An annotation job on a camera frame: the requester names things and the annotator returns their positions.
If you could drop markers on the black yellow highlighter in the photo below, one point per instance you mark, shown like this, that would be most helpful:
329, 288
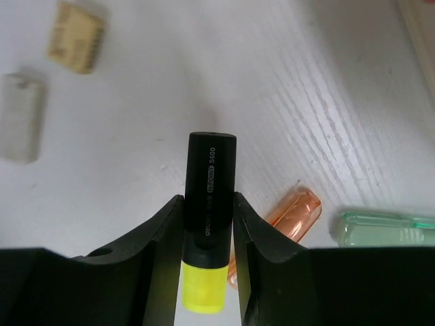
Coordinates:
208, 215

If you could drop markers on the grey eraser block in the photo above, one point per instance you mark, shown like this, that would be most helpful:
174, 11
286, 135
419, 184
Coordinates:
22, 109

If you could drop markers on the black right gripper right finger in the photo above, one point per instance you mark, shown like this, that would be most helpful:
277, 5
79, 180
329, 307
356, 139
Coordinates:
280, 282

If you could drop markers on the orange highlighter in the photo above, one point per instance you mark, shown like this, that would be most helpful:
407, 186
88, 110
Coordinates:
295, 213

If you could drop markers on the small tan eraser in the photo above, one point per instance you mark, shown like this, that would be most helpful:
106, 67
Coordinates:
76, 38

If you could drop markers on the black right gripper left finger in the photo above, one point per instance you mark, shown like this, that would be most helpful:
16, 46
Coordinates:
130, 281

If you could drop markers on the green highlighter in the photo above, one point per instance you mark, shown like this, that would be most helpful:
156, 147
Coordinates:
370, 229

